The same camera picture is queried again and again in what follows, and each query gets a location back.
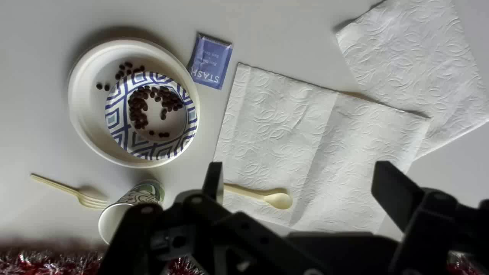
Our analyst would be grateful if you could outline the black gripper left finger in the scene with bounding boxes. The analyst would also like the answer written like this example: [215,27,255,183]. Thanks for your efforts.
[96,160,327,275]

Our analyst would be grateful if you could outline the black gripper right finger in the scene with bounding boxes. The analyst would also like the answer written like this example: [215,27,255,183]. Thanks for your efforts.
[370,160,489,275]

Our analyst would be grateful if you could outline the white plastic spoon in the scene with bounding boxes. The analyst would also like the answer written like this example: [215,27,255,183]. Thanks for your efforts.
[221,181,295,210]

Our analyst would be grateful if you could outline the dark coffee beans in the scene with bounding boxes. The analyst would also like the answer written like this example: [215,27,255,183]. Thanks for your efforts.
[94,59,186,140]

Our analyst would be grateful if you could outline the patterned paper coffee cup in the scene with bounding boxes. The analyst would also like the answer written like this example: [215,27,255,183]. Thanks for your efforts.
[96,180,166,245]

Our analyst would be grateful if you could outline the cream plastic fork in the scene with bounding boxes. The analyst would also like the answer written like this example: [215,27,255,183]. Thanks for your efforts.
[29,171,108,210]

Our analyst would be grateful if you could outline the folded white paper napkin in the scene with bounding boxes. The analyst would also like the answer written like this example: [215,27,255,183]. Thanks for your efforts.
[212,61,432,241]

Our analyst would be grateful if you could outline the red silver tinsel garland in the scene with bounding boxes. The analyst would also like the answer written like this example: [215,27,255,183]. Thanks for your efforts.
[0,242,205,275]

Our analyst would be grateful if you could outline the blue tea bag packet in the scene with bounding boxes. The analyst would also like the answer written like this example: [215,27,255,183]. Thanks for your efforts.
[186,31,234,91]

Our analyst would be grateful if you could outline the white paper plate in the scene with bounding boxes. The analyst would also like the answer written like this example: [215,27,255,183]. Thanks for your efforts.
[67,38,201,169]

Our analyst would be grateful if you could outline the flat white paper napkin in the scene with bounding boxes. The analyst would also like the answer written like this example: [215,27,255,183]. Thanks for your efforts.
[333,0,489,158]

